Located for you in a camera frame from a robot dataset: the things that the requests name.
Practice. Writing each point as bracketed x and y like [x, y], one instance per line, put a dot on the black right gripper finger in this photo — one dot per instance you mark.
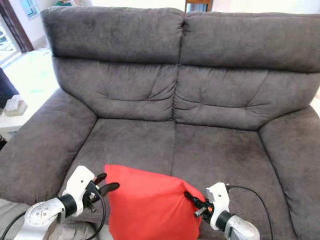
[194, 199]

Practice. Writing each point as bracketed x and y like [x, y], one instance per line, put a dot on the red pillow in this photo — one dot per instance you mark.
[150, 205]

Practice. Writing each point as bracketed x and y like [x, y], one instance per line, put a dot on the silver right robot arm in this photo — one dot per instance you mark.
[242, 230]

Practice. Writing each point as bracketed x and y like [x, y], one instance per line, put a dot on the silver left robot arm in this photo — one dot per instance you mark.
[42, 212]

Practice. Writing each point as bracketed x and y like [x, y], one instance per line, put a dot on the grey fabric two-seat sofa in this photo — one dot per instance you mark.
[210, 100]

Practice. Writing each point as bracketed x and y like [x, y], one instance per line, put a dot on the white side table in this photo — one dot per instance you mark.
[10, 122]

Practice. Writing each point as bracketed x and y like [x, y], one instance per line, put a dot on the beige tissue box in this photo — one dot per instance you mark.
[15, 106]

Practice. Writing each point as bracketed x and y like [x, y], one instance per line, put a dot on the dark wooden cabinet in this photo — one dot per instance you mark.
[7, 89]

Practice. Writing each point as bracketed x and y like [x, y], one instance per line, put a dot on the window with blue glass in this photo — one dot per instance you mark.
[30, 7]

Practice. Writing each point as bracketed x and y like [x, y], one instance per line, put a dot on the brown wooden chair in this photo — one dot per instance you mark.
[199, 5]

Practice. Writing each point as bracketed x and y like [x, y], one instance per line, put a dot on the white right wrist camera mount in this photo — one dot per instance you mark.
[219, 197]

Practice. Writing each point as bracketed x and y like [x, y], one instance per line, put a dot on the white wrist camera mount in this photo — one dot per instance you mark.
[77, 182]
[219, 197]

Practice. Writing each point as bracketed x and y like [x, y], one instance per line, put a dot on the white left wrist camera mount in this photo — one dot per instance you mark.
[77, 182]

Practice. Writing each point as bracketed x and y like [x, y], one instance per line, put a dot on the dark brown door frame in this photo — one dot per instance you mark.
[15, 25]

